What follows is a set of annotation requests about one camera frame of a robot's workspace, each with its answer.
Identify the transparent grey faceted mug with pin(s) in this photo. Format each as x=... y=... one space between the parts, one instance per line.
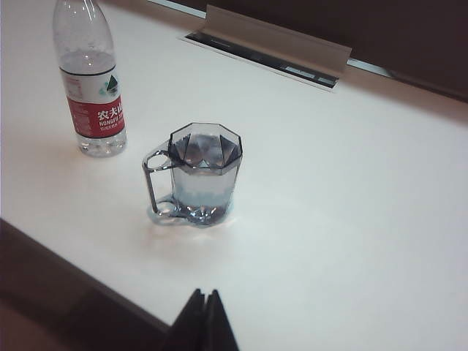
x=204 y=179

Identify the clear water bottle red label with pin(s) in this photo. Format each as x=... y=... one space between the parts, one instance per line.
x=97 y=117

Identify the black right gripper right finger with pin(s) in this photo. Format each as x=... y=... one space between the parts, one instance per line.
x=221 y=325

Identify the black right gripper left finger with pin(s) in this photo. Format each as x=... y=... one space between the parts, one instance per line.
x=194 y=325

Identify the brown fabric desk divider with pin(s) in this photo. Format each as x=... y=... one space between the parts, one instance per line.
x=402 y=36

